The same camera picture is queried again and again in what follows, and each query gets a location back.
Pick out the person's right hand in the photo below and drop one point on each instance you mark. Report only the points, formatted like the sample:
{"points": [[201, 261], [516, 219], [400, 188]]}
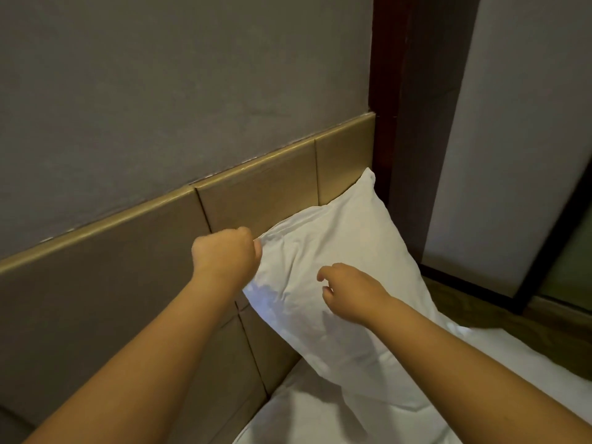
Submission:
{"points": [[358, 295]]}

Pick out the person's left hand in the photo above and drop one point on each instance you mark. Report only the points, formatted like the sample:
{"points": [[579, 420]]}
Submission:
{"points": [[222, 258]]}

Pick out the person's left fingers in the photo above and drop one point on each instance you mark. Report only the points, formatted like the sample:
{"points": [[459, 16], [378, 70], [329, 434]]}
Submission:
{"points": [[247, 249]]}

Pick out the person's right thumb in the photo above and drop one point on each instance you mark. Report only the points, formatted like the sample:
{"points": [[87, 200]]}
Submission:
{"points": [[328, 295]]}

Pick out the white pillow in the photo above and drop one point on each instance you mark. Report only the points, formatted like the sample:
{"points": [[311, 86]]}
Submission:
{"points": [[333, 235]]}

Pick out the person's right forearm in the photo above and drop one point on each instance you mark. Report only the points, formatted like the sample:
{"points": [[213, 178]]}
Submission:
{"points": [[471, 379]]}

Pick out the person's left forearm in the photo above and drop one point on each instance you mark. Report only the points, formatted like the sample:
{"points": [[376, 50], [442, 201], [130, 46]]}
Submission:
{"points": [[138, 365]]}

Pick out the tan padded headboard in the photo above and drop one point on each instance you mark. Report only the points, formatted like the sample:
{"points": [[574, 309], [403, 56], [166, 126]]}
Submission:
{"points": [[115, 272]]}

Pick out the white bed sheet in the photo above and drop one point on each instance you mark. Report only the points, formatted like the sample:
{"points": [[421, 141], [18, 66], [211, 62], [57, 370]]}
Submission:
{"points": [[508, 360]]}

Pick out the white door panel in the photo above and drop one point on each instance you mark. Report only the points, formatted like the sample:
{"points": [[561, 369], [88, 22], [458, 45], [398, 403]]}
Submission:
{"points": [[518, 134]]}

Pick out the dark wooden door post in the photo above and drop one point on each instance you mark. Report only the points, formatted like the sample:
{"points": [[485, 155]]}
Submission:
{"points": [[407, 110]]}

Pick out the black door frame bar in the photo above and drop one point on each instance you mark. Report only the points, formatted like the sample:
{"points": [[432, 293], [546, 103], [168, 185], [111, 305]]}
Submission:
{"points": [[550, 235]]}

